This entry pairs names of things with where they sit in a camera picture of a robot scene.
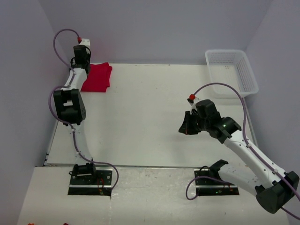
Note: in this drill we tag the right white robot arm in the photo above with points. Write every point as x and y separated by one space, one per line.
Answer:
272 186

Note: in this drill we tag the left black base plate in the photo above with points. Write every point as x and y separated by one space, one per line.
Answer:
99 184

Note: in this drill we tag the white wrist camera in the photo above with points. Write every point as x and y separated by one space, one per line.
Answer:
193 100
83 41

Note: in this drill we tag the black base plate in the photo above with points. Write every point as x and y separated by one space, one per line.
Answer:
207 187
99 184

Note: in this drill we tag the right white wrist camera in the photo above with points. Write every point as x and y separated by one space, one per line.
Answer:
193 100

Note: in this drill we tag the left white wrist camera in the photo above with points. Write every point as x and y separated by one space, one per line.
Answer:
83 41

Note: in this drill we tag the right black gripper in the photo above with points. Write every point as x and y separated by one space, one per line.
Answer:
190 125

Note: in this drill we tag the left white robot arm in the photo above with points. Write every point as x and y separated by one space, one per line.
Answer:
71 111

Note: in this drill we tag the white plastic basket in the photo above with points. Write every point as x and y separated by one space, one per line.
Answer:
231 67

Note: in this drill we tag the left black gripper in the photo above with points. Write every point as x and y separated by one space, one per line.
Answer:
81 56

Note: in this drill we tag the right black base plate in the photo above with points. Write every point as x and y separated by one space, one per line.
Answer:
207 187

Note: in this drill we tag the red t shirt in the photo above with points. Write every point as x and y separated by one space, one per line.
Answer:
98 79

